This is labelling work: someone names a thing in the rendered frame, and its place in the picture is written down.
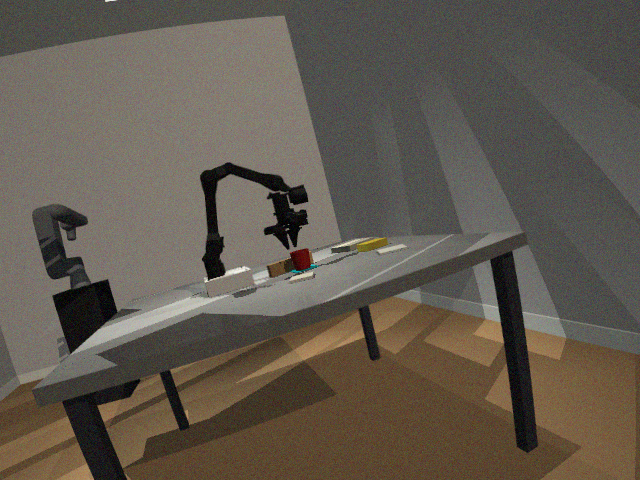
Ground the yellow block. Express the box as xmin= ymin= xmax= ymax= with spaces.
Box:
xmin=357 ymin=238 xmax=388 ymax=252

